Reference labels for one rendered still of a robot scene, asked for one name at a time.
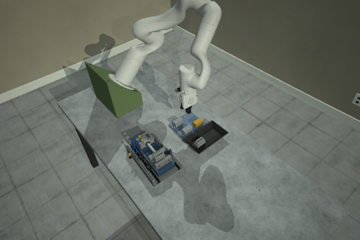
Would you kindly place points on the yellow rectangular block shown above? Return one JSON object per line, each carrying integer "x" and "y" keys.
{"x": 197, "y": 123}

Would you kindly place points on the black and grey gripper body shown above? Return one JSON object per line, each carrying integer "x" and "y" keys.
{"x": 187, "y": 100}

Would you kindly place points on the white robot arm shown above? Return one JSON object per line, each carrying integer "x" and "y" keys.
{"x": 148, "y": 30}

